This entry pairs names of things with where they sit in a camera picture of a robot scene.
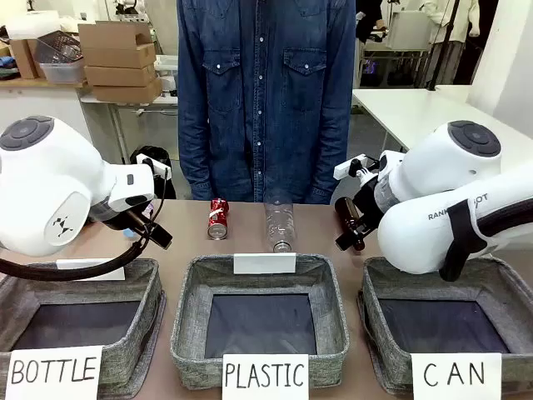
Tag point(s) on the large clear plastic bottle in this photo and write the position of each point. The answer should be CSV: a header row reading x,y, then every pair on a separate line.
x,y
280,229

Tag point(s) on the small cardboard box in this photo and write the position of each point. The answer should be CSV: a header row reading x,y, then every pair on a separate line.
x,y
23,58

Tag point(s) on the white cabinet box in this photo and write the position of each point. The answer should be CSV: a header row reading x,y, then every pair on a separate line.
x,y
410,29

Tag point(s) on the clear plastic storage bin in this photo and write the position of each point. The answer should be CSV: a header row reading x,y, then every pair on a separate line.
x,y
62,68

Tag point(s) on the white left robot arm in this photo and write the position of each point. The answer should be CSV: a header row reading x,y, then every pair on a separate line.
x,y
50,175

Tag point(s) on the person's left forearm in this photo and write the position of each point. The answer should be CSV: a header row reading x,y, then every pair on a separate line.
x,y
333,166

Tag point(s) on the large white table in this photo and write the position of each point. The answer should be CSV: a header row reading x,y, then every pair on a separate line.
x,y
399,108

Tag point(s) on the white BOTTLE paper label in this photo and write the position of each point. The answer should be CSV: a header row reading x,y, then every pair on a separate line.
x,y
54,371

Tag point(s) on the white desk with metal legs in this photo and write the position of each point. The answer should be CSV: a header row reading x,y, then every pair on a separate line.
x,y
125,109

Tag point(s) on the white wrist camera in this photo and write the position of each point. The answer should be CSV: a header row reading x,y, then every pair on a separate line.
x,y
147,162
347,168

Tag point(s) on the black backpack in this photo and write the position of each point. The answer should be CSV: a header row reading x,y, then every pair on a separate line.
x,y
156,193

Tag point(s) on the bystander in black jacket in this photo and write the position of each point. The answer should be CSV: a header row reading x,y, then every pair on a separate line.
x,y
368,18

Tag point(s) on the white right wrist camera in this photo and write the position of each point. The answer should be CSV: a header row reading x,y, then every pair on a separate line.
x,y
347,168

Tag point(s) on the brown glass bottle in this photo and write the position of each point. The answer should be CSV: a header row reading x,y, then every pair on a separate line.
x,y
345,212

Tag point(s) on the grey basket labelled plastic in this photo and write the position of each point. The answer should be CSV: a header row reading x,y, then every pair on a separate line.
x,y
191,333

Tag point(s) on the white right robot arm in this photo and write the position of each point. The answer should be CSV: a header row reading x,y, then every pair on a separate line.
x,y
416,233

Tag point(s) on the blank white card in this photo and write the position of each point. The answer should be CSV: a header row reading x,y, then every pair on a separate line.
x,y
112,275
265,263

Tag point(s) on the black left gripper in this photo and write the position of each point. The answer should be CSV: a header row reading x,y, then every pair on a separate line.
x,y
121,218

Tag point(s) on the white CAN paper label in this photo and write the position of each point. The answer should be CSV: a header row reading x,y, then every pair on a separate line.
x,y
456,375

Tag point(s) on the black stand pole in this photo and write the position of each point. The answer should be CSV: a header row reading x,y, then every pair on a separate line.
x,y
443,46

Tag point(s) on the flat cardboard box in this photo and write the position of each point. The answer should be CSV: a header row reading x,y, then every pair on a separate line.
x,y
118,75
125,91

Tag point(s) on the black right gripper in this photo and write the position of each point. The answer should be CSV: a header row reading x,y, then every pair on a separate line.
x,y
367,202

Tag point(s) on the grey basket labelled can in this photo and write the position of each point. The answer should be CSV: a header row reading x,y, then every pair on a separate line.
x,y
375,333

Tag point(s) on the open large cardboard box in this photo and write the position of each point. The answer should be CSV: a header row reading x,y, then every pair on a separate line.
x,y
112,39

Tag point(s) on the person in denim shirt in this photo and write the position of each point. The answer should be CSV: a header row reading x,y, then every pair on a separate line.
x,y
266,104

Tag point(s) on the crushed red can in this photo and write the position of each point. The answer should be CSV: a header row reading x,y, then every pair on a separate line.
x,y
218,221

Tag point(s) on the white PLASTIC paper label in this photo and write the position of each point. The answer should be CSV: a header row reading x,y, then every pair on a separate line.
x,y
265,375

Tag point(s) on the grey basket labelled bottle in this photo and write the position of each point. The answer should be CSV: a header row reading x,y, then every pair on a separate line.
x,y
133,333

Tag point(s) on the person's right forearm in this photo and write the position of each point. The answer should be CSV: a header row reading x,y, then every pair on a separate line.
x,y
195,166

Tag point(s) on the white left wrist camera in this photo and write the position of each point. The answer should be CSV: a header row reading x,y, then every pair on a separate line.
x,y
147,162

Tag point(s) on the white counter with wood top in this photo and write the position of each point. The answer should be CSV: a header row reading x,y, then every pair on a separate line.
x,y
41,104

